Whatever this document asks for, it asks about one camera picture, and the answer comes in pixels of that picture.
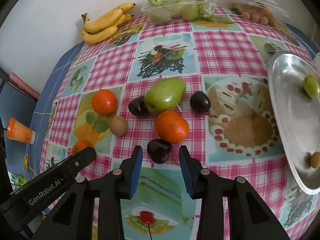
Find orange tangerine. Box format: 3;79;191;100
92;89;117;115
71;140;94;155
155;110;189;144

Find small olive fruit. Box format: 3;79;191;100
310;152;320;169

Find brown kiwi fruit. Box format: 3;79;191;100
109;116;127;137

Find dark plum front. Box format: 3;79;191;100
147;139;172;164

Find dark plum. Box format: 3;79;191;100
147;139;172;164
189;91;211;113
128;96;150;116

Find small green apple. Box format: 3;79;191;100
303;75;319;98

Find large green mango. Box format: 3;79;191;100
144;77;186;114

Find bag of green fruits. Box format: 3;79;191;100
141;0;216;25

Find orange plastic cup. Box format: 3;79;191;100
7;118;35;144

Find silver metal tray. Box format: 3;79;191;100
267;51;319;195

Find blue under cloth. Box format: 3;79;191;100
25;42;84;180

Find checkered picture tablecloth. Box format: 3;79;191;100
37;8;319;239

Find banana bunch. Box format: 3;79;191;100
81;3;136;44

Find bag of brown longans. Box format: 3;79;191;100
230;0;291;29

